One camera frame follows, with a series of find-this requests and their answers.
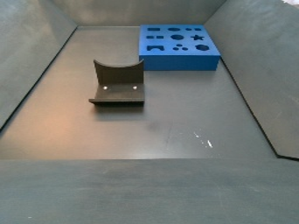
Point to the blue shape sorter block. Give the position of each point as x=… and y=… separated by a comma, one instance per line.
x=176, y=47

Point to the black curved holder stand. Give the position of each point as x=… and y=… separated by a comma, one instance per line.
x=118, y=79

